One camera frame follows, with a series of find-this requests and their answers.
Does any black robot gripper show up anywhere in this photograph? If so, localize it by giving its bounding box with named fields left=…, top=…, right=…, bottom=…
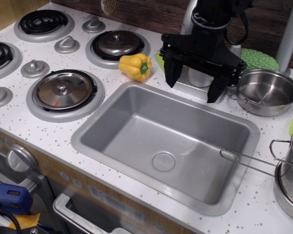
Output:
left=160, top=0, right=247, bottom=103

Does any silver toy faucet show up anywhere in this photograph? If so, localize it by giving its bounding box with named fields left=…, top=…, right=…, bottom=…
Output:
left=171, top=0, right=242, bottom=104

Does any green toy cutting board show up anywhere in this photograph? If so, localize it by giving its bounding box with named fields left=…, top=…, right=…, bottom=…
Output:
left=155, top=51, right=165, bottom=73

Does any yellow toy bell pepper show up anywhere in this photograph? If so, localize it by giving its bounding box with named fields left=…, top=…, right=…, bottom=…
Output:
left=118, top=53, right=152, bottom=82

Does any green toy bitter gourd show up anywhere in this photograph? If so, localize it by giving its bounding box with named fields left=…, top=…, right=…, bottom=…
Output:
left=241, top=48, right=279, bottom=72

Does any grey plastic sink basin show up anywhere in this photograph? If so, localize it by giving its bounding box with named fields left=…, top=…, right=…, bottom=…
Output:
left=71, top=81, right=260, bottom=216

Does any steel pot lid back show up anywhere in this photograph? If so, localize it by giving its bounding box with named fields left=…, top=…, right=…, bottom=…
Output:
left=91, top=30, right=145, bottom=61

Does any steel pot lid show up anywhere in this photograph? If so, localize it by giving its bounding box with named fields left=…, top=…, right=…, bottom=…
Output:
left=91, top=30, right=145, bottom=61
left=32, top=69, right=97, bottom=110

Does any hanging slotted spoon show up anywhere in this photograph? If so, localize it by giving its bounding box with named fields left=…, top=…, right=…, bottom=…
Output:
left=101, top=0, right=118, bottom=16

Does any grey stove knob back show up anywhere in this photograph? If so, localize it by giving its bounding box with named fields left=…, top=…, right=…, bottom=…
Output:
left=82, top=17, right=105, bottom=34

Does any grey stove knob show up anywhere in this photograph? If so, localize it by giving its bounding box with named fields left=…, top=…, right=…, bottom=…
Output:
left=21, top=59, right=50, bottom=78
left=82, top=17, right=105, bottom=34
left=54, top=36, right=80, bottom=54

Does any steel pot lid front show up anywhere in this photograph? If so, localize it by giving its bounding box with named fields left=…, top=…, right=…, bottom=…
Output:
left=32, top=69, right=97, bottom=110

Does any grey stove knob front middle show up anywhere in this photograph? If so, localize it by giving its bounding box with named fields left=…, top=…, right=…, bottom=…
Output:
left=21, top=59, right=50, bottom=78

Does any black coil burner back left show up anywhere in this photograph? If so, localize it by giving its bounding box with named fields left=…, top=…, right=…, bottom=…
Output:
left=19, top=10, right=68, bottom=34

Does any grey oven knob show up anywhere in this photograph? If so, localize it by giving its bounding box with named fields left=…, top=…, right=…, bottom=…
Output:
left=5, top=143, right=38, bottom=173

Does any blue clamp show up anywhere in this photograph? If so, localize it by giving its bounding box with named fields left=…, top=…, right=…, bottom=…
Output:
left=0, top=183, right=34, bottom=215

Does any steel pan with handles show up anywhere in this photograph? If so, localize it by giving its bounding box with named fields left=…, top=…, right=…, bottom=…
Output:
left=226, top=69, right=293, bottom=117

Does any grey vertical post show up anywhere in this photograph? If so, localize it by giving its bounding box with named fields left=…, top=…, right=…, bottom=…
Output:
left=275, top=7, right=293, bottom=76

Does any steel pan with wire handle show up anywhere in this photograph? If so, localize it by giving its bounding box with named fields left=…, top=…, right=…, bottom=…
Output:
left=220, top=149, right=293, bottom=218

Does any grey oven door handle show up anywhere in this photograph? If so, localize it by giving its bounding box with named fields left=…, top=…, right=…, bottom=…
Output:
left=53, top=193, right=139, bottom=234

